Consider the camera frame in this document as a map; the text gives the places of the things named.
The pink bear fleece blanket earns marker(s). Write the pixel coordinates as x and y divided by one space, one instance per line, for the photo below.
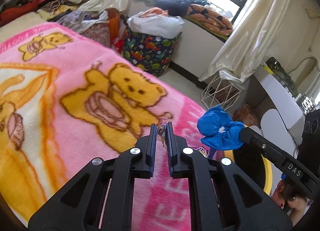
66 99

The orange paper bag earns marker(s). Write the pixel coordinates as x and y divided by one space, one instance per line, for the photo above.
113 24

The small purple candy wrapper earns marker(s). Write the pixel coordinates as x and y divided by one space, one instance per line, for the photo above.
162 131

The dark jacket on sill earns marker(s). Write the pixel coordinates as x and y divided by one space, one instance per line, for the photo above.
174 7

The orange black patterned blanket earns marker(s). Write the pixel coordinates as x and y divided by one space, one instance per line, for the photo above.
210 19

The white plastic bag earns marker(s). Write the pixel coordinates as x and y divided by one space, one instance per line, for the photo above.
159 25

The dinosaur print laundry basket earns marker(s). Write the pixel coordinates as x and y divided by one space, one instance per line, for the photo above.
150 53

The yellow rimmed black trash bin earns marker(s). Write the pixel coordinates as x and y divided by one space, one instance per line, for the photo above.
257 167

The right hand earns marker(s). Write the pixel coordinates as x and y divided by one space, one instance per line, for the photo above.
297 204

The white wire stool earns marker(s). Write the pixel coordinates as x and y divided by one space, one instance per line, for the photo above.
223 90

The white desk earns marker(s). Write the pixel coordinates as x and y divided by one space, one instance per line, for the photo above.
290 112

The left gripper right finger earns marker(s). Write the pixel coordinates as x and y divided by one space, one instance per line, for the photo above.
222 196

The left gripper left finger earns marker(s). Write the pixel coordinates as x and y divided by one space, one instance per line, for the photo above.
100 195

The right cream curtain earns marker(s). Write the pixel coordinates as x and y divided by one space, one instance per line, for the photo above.
255 30

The white chair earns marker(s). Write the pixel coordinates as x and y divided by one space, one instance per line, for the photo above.
274 130

